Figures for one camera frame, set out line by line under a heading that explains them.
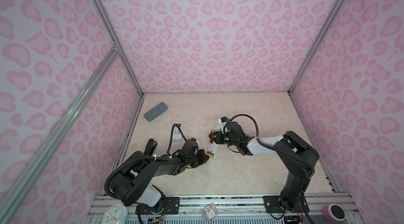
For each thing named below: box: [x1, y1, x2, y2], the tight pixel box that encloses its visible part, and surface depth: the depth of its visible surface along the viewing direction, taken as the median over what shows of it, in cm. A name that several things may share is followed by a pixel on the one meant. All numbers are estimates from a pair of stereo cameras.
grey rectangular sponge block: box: [143, 102, 168, 122], surface depth 109 cm
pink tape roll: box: [322, 203, 347, 222], surface depth 68 cm
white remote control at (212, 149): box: [205, 140, 220, 158], surface depth 91 cm
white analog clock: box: [102, 204, 128, 224], surface depth 70 cm
